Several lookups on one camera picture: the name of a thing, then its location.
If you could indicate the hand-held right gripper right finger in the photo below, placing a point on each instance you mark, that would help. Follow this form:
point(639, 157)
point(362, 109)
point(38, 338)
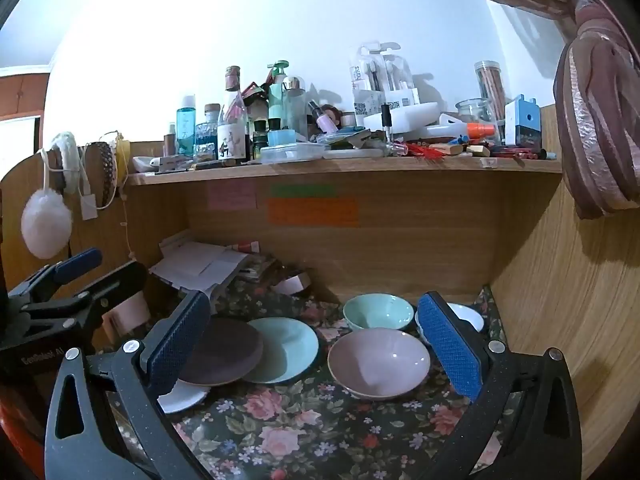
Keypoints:
point(450, 345)

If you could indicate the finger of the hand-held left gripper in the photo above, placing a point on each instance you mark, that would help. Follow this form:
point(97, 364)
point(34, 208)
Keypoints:
point(117, 282)
point(77, 265)

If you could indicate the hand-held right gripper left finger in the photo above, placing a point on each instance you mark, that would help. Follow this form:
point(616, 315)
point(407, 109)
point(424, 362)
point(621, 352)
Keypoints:
point(187, 340)

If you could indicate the white black-spotted bowl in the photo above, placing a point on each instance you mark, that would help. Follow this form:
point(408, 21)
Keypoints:
point(467, 316)

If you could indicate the brown plate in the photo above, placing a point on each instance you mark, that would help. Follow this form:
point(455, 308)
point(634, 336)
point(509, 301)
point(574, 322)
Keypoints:
point(225, 350)

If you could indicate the white plate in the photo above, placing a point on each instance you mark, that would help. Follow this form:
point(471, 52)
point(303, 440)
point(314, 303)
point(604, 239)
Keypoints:
point(185, 398)

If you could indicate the pink bowl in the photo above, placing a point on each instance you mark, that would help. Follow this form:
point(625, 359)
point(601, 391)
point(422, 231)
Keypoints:
point(375, 365)

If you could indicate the mint green bowl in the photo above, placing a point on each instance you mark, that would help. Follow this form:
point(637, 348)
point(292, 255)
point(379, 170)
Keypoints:
point(375, 310)

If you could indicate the mint green plate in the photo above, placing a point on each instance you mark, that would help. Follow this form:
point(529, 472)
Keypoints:
point(285, 350)

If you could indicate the person's left forearm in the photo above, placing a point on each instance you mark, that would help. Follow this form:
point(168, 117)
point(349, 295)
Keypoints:
point(15, 425)

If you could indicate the pink mug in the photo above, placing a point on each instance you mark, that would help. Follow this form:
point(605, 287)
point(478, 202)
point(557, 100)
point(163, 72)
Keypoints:
point(131, 312)

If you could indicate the white fluffy pompom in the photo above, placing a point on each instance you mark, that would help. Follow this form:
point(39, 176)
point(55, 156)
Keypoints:
point(46, 225)

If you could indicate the pile of white papers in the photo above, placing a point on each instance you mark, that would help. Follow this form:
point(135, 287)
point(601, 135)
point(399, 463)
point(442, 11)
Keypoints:
point(200, 265)

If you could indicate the white fluffy headband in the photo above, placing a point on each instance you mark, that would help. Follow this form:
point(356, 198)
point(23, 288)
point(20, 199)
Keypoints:
point(67, 157)

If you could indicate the red and white tube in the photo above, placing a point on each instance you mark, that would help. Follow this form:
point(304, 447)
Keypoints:
point(245, 247)

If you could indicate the yellow hair accessory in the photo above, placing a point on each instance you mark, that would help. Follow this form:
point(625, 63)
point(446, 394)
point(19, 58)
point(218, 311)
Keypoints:
point(121, 160)

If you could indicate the small white box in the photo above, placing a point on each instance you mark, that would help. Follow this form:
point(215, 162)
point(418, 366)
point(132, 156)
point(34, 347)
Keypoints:
point(292, 284)

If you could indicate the pink sticky note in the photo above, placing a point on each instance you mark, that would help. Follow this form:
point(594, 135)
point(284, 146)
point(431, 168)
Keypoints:
point(232, 195)

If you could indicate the floral tablecloth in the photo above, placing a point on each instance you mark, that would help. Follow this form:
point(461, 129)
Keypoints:
point(310, 435)

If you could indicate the blue liquid bottle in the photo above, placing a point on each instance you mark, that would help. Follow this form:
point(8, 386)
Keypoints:
point(185, 130)

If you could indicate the blue glass jar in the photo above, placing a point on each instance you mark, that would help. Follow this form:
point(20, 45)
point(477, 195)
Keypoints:
point(205, 137)

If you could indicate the orange sticky note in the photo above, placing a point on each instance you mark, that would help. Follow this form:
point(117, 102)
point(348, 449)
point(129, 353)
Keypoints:
point(312, 211)

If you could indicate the wooden cabinet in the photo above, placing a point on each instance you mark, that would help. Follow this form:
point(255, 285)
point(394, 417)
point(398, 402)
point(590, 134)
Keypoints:
point(22, 92)

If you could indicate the green sticky note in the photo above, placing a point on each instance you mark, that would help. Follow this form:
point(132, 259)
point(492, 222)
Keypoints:
point(302, 191)

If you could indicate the clear glass bottle with label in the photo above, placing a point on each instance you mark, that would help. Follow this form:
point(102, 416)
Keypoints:
point(232, 130)

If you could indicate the small dark green bottle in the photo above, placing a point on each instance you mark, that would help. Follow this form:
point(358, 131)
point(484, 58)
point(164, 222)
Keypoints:
point(259, 142)

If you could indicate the white bottle with orange cap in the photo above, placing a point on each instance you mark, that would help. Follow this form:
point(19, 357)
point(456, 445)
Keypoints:
point(450, 131)

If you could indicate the flat clear plastic container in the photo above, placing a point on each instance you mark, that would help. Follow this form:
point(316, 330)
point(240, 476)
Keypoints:
point(292, 152)

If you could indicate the light blue box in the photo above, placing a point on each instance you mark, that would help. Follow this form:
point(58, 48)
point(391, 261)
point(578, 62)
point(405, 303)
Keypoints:
point(281, 137)

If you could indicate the black-capped nail polish bottle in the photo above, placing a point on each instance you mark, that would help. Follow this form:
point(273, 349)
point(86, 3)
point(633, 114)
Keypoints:
point(386, 122)

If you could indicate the white tray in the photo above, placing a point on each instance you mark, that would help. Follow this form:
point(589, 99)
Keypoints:
point(405, 116)

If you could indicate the blue pencil sharpener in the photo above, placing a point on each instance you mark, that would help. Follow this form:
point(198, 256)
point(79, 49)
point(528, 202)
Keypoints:
point(522, 122)

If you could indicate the green pump bottle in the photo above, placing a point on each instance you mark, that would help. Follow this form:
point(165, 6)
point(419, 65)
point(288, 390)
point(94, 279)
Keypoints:
point(276, 95)

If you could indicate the clear bottle with silver cap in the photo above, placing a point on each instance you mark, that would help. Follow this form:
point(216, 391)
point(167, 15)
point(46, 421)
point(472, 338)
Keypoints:
point(294, 105)

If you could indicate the pink nail polish bottle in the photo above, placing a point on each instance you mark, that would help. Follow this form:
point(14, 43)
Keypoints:
point(324, 121)

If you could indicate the clear tube of pencils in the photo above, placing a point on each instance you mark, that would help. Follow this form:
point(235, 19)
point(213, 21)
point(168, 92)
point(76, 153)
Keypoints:
point(491, 85)

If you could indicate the clear brush packaging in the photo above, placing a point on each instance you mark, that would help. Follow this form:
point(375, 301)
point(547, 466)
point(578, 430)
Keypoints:
point(380, 80)

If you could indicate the pink curtain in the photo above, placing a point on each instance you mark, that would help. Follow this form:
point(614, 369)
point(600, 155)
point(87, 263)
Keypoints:
point(600, 110)

